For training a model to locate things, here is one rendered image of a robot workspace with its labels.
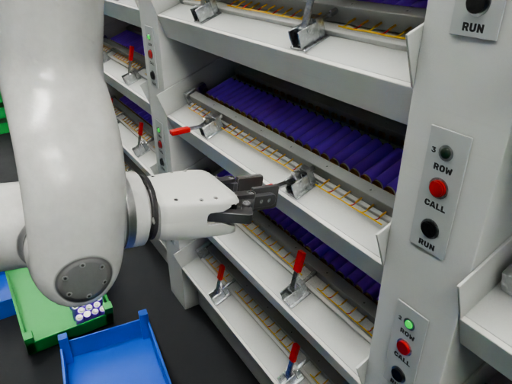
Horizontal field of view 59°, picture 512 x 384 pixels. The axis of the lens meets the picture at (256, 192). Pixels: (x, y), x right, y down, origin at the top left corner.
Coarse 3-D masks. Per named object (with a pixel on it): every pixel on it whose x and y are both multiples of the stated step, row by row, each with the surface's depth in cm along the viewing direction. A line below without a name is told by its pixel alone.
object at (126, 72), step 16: (112, 32) 149; (128, 32) 145; (112, 48) 135; (128, 48) 133; (112, 64) 131; (128, 64) 124; (144, 64) 117; (112, 80) 124; (128, 80) 114; (144, 80) 114; (128, 96) 118; (144, 96) 106
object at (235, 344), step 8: (152, 240) 146; (160, 248) 140; (200, 296) 119; (200, 304) 121; (208, 304) 115; (208, 312) 117; (216, 320) 113; (224, 328) 110; (224, 336) 111; (232, 336) 106; (232, 344) 108; (240, 344) 104; (240, 352) 105; (248, 360) 102; (248, 368) 103; (256, 368) 99; (256, 376) 100; (264, 376) 96
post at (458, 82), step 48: (432, 0) 37; (432, 48) 38; (480, 48) 34; (432, 96) 39; (480, 96) 35; (480, 144) 36; (480, 192) 37; (480, 240) 39; (384, 288) 51; (432, 288) 45; (384, 336) 53; (432, 336) 46
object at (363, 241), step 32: (224, 64) 97; (160, 96) 92; (352, 128) 71; (224, 160) 78; (256, 160) 72; (320, 192) 62; (320, 224) 58; (352, 224) 56; (384, 224) 54; (352, 256) 56; (384, 256) 49
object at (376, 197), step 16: (192, 96) 92; (208, 112) 87; (224, 112) 83; (224, 128) 81; (240, 128) 79; (256, 128) 75; (272, 144) 71; (288, 144) 69; (304, 160) 65; (320, 160) 63; (320, 176) 64; (336, 176) 60; (352, 176) 59; (352, 192) 58; (368, 192) 56; (384, 192) 55; (368, 208) 55; (384, 208) 54
